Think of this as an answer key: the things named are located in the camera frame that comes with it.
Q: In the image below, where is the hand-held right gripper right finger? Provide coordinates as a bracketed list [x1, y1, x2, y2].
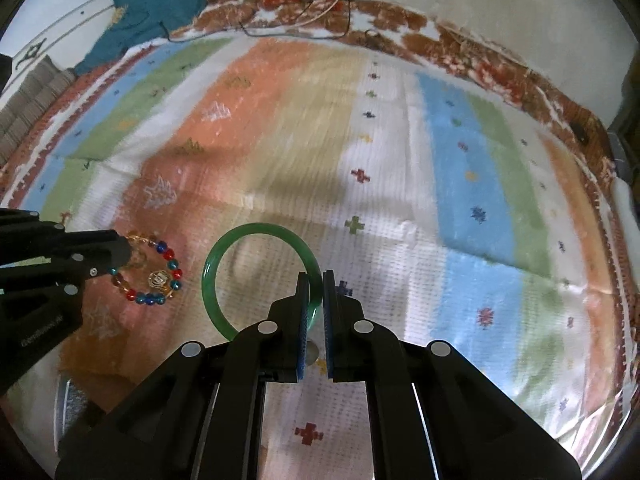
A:
[322, 270, 583, 480]

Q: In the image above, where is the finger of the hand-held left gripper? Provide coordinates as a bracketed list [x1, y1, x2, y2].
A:
[0, 252, 128, 293]
[0, 210, 135, 267]

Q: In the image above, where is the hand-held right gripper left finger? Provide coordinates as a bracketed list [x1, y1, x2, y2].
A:
[55, 271, 311, 480]

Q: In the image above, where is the multicolour bead bracelet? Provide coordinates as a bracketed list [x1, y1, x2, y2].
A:
[111, 232, 185, 307]

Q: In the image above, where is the silver metal tin box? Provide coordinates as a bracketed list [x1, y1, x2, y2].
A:
[52, 375, 108, 461]

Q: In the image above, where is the green jade bangle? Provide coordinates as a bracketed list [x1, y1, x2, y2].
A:
[201, 222, 323, 343]

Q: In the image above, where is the grey striped pillow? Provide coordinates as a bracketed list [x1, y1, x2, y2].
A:
[0, 55, 76, 161]

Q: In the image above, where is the striped pastel mat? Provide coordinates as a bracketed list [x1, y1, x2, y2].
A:
[0, 35, 631, 480]

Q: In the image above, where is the teal shirt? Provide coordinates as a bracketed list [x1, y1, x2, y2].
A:
[75, 0, 208, 76]

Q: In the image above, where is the white cable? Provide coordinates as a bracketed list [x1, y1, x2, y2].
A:
[292, 0, 351, 28]

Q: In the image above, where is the black power cable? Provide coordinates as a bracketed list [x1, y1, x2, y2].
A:
[157, 0, 357, 43]

